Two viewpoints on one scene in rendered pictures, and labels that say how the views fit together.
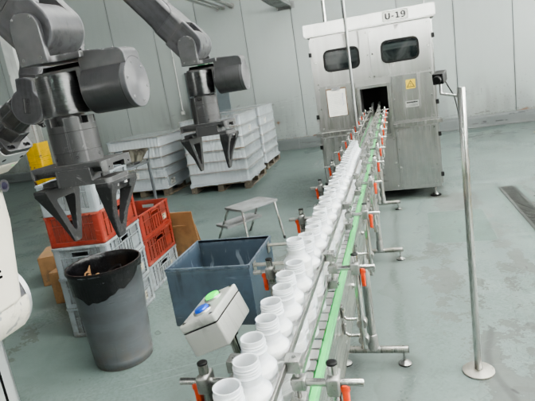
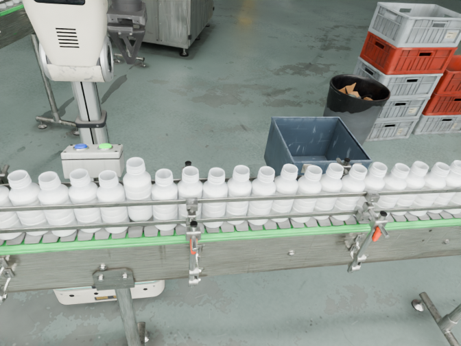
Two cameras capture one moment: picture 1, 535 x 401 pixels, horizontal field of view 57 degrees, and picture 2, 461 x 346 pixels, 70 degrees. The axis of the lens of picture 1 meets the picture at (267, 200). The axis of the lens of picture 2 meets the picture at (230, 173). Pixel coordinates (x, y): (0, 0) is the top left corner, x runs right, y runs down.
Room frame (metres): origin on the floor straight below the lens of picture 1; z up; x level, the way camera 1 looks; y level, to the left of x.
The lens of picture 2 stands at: (0.92, -0.61, 1.65)
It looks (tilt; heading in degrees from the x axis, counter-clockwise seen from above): 40 degrees down; 61
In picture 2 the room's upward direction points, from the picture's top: 7 degrees clockwise
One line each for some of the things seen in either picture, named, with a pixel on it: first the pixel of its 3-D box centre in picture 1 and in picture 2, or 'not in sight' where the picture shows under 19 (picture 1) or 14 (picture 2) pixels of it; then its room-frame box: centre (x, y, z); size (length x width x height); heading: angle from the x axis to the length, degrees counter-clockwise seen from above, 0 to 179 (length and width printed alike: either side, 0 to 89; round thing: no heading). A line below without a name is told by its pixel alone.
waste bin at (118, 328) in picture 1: (114, 309); (346, 122); (2.87, 1.04, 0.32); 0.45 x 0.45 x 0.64
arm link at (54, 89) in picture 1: (68, 95); not in sight; (0.61, 0.21, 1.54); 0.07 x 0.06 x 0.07; 76
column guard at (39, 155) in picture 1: (42, 169); not in sight; (10.44, 4.55, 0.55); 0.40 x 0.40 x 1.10; 74
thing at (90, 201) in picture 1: (87, 188); (417, 25); (3.52, 1.26, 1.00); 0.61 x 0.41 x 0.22; 171
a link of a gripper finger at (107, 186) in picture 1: (103, 200); not in sight; (0.61, 0.20, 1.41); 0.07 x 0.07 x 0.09; 75
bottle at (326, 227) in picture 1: (322, 242); (261, 195); (1.29, -0.13, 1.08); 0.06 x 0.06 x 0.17
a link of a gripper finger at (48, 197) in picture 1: (78, 204); not in sight; (0.62, 0.24, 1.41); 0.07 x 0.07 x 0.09; 75
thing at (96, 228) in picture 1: (94, 218); (405, 51); (3.53, 1.26, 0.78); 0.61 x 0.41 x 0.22; 171
